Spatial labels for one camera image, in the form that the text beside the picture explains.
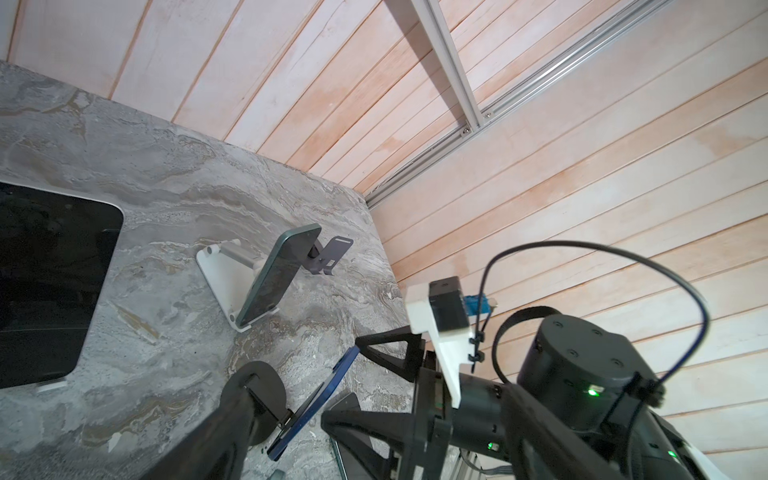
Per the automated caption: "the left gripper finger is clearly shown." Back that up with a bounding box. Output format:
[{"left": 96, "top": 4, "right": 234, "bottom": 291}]
[{"left": 141, "top": 389, "right": 255, "bottom": 479}]

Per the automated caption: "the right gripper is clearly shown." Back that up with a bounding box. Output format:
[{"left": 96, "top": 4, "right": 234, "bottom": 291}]
[{"left": 321, "top": 327, "right": 510, "bottom": 479}]

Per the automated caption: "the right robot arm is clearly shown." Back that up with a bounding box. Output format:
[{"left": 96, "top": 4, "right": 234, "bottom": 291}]
[{"left": 321, "top": 306, "right": 722, "bottom": 479}]

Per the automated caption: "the front right black stand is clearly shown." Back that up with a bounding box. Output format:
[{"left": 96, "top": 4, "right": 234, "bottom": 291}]
[{"left": 220, "top": 361, "right": 293, "bottom": 446}]

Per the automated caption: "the white back middle stand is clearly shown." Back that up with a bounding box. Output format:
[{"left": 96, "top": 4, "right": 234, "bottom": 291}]
[{"left": 195, "top": 239, "right": 279, "bottom": 333}]

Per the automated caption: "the back middle phone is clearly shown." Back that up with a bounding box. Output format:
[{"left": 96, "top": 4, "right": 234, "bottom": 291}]
[{"left": 234, "top": 223, "right": 322, "bottom": 329}]

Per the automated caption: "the purple grey phone stand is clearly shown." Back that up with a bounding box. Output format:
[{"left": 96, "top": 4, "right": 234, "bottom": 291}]
[{"left": 302, "top": 236, "right": 354, "bottom": 276}]

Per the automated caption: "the back left phone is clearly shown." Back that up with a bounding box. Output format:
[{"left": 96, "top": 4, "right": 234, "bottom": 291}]
[{"left": 1, "top": 181, "right": 124, "bottom": 388}]

